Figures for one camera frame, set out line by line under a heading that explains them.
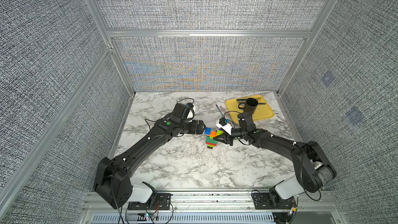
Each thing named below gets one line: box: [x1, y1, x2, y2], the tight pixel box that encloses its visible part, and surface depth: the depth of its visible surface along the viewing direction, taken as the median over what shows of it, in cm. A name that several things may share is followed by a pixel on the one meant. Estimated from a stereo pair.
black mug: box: [238, 97, 259, 115], surface depth 106 cm
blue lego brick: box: [204, 127, 212, 136], surface depth 82 cm
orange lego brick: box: [207, 130, 218, 138], surface depth 82 cm
